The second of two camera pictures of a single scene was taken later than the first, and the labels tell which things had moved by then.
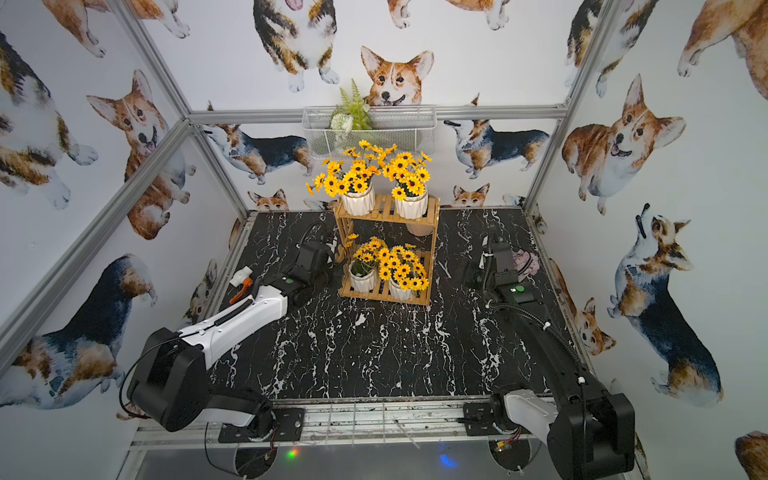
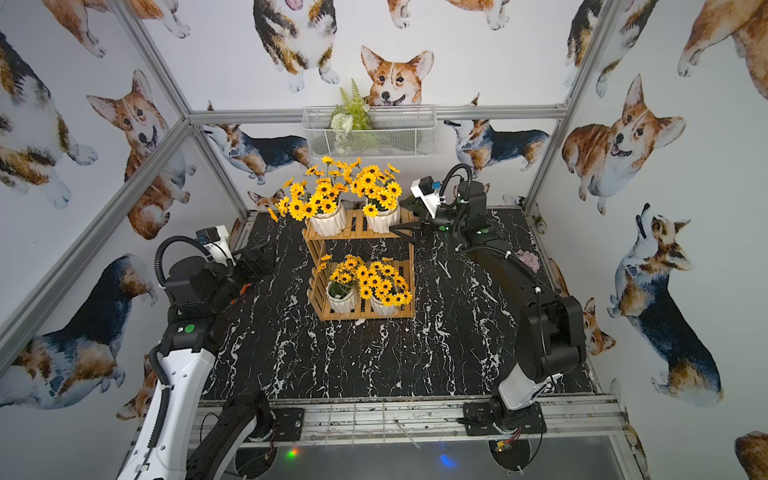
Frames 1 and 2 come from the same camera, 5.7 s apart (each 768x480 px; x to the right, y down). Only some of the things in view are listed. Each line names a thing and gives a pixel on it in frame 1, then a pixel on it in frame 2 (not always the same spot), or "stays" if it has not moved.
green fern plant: [351, 114] stays
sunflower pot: [352, 177] → [319, 200]
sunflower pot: [403, 271] → [388, 292]
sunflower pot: [411, 175] → [381, 193]
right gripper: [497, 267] → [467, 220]
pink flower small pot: [525, 264] stays
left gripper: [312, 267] → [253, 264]
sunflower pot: [361, 269] → [341, 287]
